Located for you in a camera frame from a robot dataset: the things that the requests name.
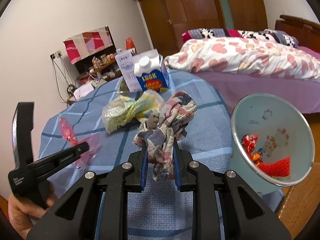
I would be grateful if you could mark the white papers on stand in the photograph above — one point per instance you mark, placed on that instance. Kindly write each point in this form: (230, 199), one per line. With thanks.
(83, 90)

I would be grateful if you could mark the brown wooden wardrobe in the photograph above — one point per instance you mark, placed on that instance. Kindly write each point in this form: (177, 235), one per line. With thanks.
(185, 15)

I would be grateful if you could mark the wooden tv stand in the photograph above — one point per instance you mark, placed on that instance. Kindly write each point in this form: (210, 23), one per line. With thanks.
(96, 76)

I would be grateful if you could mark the blue Look milk carton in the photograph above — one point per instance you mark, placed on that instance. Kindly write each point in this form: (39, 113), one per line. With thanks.
(151, 72)

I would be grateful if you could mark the plaid cloth rag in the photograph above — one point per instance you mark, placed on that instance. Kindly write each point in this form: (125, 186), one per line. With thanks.
(161, 129)

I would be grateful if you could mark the wooden room door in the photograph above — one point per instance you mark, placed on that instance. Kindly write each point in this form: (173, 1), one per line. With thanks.
(159, 26)

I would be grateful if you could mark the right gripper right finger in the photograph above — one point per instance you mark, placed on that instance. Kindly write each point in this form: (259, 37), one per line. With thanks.
(224, 205)

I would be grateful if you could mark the television with patchwork cover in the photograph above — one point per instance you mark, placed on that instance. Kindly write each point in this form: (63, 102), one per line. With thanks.
(83, 47)

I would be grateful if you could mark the wall power socket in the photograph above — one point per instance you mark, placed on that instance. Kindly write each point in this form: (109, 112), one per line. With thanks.
(57, 54)

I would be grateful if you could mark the red plastic bag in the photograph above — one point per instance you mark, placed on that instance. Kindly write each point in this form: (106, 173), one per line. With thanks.
(130, 45)

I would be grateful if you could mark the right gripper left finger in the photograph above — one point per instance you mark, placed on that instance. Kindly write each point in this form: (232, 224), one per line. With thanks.
(95, 207)

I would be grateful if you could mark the heart pattern white duvet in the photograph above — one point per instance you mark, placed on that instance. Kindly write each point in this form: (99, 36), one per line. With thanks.
(245, 56)

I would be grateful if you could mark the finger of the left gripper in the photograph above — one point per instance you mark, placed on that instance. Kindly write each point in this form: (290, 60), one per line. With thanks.
(50, 165)

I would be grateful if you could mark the cow pattern folded blanket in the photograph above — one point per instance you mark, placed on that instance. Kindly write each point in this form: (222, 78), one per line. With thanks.
(277, 36)

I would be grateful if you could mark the wooden bed frame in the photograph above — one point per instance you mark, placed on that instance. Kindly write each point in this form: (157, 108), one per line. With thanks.
(305, 31)

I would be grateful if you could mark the white tall milk carton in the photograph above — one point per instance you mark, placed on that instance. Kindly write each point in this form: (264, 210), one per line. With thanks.
(125, 61)

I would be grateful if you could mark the pink transparent plastic wrapper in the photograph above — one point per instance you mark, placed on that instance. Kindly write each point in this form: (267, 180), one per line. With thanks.
(93, 141)

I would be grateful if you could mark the yellow white plastic bag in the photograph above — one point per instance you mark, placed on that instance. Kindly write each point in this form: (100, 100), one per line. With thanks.
(123, 109)

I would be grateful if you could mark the blue plaid tablecloth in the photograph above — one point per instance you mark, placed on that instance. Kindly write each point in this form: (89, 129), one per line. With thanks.
(160, 211)

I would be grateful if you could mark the person's left hand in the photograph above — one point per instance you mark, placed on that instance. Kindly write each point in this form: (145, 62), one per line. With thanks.
(20, 210)

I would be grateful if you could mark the purple bed sheet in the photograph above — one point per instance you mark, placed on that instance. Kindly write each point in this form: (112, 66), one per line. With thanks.
(303, 95)

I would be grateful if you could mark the red crumpled plastic trash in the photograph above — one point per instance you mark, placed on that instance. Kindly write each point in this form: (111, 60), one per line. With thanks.
(249, 143)

